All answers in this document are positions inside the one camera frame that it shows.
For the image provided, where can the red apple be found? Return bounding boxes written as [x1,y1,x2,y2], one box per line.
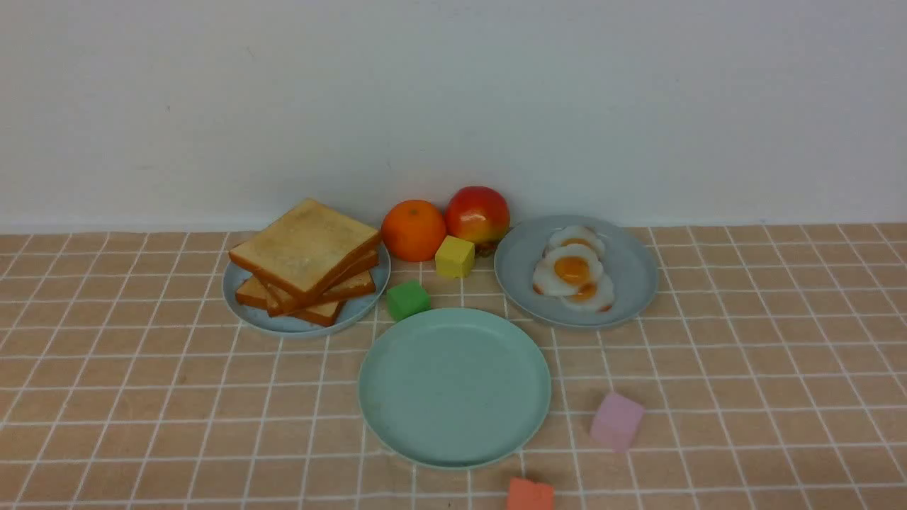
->
[445,186,511,257]

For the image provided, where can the blue plate with toast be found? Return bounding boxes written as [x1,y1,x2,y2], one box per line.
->
[222,244,392,339]

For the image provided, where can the blue plate with eggs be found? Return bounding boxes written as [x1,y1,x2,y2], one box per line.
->
[495,215,660,329]

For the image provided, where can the toast slice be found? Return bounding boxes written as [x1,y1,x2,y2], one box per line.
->
[264,271,376,317]
[229,199,381,305]
[235,276,346,327]
[320,249,379,294]

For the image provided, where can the orange-red cube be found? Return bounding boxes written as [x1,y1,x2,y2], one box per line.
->
[506,477,555,510]

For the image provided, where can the orange fruit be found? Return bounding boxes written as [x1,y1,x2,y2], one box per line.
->
[381,200,447,262]

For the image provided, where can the yellow cube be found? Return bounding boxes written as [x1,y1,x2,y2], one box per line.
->
[434,235,475,278]

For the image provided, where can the green cube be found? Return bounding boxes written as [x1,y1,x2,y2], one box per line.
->
[386,280,432,322]

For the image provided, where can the fried egg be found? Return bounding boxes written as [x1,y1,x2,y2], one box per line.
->
[544,225,606,259]
[558,273,616,313]
[532,244,604,297]

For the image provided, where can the green round plate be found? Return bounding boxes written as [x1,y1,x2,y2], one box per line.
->
[359,307,553,470]

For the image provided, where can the pink cube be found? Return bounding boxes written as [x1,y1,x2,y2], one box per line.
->
[589,391,645,455]

